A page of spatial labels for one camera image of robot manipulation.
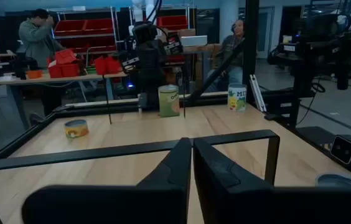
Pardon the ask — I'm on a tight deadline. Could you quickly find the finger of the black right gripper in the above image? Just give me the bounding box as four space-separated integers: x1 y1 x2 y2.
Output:
138 81 153 112
152 81 162 110

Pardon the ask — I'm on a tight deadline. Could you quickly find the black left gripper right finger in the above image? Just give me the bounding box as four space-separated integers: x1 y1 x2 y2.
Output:
193 138 351 224

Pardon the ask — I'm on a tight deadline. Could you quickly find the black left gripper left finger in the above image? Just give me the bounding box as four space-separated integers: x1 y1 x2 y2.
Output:
21 138 192 224

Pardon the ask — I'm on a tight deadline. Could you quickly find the tall green can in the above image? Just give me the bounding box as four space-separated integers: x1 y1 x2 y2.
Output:
158 85 181 118

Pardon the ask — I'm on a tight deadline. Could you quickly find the short orange can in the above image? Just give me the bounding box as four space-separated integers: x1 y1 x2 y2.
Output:
64 119 90 139

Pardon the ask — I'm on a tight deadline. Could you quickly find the red storage bin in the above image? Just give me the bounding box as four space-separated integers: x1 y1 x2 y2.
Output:
54 49 77 65
54 19 86 37
156 15 189 30
47 61 82 79
93 55 122 76
83 18 115 35

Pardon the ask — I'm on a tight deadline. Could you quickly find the cardboard box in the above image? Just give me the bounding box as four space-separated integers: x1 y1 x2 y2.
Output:
175 28 197 38

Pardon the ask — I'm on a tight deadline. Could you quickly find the white box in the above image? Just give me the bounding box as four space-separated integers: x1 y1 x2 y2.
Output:
180 35 208 47

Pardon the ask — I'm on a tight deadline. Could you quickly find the white metal rack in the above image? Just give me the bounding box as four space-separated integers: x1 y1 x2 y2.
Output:
47 6 119 68
128 3 192 32

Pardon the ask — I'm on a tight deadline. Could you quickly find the brown side table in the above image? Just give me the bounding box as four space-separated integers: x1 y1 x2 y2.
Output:
162 43 223 91

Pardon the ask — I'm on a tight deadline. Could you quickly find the white pineapple label can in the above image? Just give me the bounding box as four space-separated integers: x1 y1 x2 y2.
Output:
227 83 248 112

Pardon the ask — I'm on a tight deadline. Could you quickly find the person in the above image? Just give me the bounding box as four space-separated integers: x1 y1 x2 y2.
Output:
17 8 68 126
205 19 246 93

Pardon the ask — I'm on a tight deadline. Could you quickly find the wooden work table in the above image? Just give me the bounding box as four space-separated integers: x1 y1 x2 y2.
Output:
0 70 129 129

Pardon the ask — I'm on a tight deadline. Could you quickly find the orange bowl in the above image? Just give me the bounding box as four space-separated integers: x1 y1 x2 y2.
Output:
26 70 44 80

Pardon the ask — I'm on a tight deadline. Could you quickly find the black bench device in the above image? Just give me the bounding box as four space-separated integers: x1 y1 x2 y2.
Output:
9 52 40 80

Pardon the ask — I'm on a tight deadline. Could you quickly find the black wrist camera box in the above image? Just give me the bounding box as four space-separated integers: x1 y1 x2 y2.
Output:
131 23 158 44

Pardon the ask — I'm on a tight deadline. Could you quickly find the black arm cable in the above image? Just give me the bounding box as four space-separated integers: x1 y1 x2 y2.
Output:
146 0 164 29

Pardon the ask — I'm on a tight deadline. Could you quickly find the white aluminium rail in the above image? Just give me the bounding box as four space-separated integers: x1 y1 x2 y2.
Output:
249 73 268 113

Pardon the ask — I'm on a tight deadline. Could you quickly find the black rig frame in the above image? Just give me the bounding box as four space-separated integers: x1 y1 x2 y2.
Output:
0 0 351 187

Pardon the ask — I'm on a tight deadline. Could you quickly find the small black table camera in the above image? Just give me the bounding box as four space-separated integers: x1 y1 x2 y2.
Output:
329 134 351 165

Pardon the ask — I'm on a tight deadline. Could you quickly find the black thin cable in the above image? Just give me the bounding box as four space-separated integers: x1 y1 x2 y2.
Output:
296 77 326 126

